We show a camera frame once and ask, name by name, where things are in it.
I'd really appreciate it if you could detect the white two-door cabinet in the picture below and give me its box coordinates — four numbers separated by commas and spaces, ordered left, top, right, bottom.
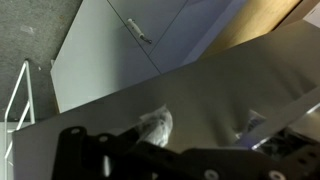
49, 0, 248, 114

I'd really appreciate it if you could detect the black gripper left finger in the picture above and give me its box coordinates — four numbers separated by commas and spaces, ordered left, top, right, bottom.
51, 104, 183, 180

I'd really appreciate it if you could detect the beige metal file cabinet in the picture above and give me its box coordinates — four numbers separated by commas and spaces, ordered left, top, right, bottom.
274, 0, 320, 31

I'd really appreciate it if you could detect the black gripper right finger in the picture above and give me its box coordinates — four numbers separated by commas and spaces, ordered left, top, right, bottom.
233, 109, 320, 180

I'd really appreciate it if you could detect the silver cabinet door handle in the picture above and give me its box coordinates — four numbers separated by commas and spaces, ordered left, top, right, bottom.
126, 18, 153, 45

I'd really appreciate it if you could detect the white metal rack frame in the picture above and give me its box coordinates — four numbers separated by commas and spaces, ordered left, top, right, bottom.
3, 59, 36, 180

